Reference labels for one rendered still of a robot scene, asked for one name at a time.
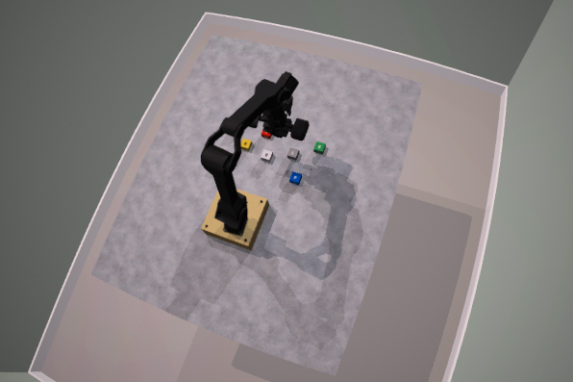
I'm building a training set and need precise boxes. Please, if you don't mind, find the blue digit block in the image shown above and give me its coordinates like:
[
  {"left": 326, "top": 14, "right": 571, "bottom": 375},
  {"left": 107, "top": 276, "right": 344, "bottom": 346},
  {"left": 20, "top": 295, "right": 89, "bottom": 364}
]
[{"left": 289, "top": 171, "right": 302, "bottom": 185}]

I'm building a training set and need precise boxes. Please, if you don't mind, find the white block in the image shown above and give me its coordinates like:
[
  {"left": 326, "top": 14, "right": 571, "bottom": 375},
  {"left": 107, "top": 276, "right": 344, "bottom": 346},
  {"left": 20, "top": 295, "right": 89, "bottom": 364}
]
[{"left": 261, "top": 150, "right": 273, "bottom": 162}]

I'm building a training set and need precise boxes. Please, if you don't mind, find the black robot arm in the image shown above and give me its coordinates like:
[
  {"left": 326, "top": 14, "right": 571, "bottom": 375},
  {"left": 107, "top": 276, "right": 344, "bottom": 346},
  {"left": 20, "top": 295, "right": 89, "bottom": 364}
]
[{"left": 201, "top": 71, "right": 299, "bottom": 237}]

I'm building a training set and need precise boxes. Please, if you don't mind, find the green block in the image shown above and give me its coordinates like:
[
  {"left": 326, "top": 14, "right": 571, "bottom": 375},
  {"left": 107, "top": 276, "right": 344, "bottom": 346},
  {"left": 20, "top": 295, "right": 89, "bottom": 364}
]
[{"left": 314, "top": 141, "right": 326, "bottom": 154}]

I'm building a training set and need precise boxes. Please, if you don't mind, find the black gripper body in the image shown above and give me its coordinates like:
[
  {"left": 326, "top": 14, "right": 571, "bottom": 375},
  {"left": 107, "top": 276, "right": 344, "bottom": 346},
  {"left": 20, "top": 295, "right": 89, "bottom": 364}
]
[{"left": 249, "top": 111, "right": 310, "bottom": 141}]

